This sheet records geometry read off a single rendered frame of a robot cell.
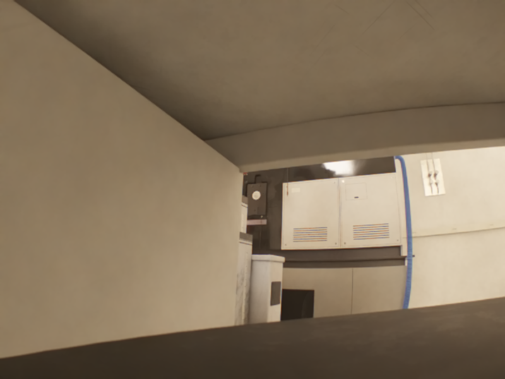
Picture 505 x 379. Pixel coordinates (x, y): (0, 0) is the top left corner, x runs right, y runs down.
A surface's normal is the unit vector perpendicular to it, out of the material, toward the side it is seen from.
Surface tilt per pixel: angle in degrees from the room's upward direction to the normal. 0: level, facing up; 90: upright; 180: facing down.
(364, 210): 90
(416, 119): 90
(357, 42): 180
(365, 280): 90
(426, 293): 90
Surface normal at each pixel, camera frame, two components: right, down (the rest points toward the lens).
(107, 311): 0.90, -0.08
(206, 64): -0.05, 0.95
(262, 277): -0.48, -0.29
